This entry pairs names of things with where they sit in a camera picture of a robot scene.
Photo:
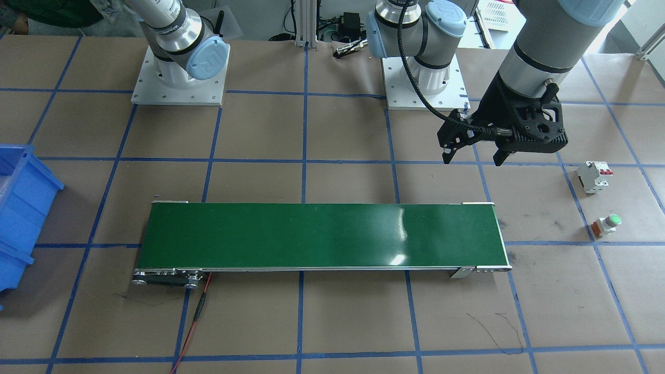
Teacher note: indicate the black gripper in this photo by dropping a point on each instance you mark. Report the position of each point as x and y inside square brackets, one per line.
[495, 104]

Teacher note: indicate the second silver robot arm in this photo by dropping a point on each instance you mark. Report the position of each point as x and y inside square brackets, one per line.
[183, 37]

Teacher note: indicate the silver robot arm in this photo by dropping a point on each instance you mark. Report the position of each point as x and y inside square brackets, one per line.
[551, 42]

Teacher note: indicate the white red circuit breaker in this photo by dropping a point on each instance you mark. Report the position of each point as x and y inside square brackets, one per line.
[594, 176]

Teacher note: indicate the white perforated basket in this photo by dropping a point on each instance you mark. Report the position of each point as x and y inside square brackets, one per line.
[501, 17]

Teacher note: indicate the black box behind table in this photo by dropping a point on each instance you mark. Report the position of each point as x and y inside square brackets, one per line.
[350, 26]

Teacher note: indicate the green conveyor belt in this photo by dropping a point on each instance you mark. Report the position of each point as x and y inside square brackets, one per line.
[184, 242]

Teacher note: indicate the person in grey jacket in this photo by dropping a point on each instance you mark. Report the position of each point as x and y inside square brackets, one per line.
[70, 18]

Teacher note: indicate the blue plastic bin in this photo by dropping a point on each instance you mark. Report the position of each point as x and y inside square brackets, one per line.
[28, 189]

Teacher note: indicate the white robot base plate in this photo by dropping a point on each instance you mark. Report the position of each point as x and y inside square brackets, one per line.
[444, 89]

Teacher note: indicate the green push button switch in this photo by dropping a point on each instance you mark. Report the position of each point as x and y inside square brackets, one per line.
[605, 226]

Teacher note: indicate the aluminium frame post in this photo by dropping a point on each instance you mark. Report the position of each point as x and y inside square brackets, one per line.
[306, 16]

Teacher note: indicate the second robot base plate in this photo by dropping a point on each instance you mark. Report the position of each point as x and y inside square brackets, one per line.
[165, 83]

